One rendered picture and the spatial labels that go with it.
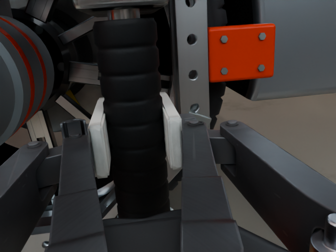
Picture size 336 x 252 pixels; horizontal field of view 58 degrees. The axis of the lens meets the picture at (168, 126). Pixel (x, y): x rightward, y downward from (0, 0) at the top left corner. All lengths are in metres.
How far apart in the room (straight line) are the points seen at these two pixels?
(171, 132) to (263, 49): 0.28
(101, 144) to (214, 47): 0.27
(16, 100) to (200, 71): 0.22
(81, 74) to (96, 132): 0.35
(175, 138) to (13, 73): 0.19
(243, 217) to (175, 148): 1.40
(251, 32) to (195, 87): 0.10
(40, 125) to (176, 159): 0.39
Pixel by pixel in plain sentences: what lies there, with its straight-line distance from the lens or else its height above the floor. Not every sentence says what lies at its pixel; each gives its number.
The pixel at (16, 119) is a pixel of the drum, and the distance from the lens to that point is 0.32.
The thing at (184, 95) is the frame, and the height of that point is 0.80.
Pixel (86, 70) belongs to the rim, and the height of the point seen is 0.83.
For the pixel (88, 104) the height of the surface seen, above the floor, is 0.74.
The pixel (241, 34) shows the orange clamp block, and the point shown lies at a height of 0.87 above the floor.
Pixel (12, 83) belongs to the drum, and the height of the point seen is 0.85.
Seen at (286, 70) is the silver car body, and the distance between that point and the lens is 0.61.
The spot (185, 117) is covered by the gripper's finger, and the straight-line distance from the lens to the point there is 0.19.
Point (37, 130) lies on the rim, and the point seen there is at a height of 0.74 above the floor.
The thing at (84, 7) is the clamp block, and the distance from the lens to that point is 0.17.
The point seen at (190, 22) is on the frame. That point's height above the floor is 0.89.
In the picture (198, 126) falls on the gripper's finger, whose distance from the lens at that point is 0.15.
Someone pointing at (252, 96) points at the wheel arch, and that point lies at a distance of 0.60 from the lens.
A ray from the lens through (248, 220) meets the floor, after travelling 1.54.
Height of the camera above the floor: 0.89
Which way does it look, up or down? 18 degrees down
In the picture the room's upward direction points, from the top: 4 degrees counter-clockwise
